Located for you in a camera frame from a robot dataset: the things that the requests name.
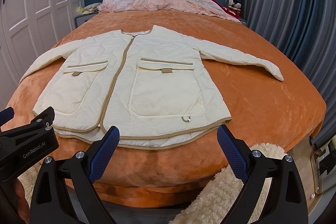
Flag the cream fleece sleeve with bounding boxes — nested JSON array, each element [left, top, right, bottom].
[[169, 143, 286, 224]]

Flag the small plush toy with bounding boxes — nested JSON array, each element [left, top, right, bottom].
[[227, 0, 242, 14]]

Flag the red fabric item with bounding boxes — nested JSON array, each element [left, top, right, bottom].
[[211, 0, 240, 19]]

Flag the grey blue curtain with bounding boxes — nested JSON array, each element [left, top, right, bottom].
[[243, 0, 335, 147]]

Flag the white wardrobe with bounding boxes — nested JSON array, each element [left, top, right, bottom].
[[1, 0, 83, 109]]

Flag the orange plush bed blanket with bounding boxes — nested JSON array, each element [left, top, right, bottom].
[[4, 11, 326, 207]]

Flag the yellow cloth on nightstand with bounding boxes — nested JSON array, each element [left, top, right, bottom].
[[76, 2, 101, 15]]

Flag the cream quilted jacket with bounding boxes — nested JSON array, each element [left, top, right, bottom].
[[26, 26, 284, 149]]

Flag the pink floral duvet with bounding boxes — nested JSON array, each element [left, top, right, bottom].
[[97, 0, 240, 22]]

